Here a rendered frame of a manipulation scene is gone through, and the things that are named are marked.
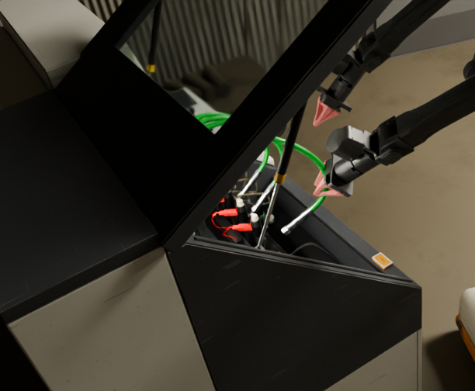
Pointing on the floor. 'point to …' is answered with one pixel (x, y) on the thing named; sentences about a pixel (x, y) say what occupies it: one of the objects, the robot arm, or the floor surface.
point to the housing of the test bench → (71, 244)
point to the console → (49, 33)
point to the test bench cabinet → (389, 369)
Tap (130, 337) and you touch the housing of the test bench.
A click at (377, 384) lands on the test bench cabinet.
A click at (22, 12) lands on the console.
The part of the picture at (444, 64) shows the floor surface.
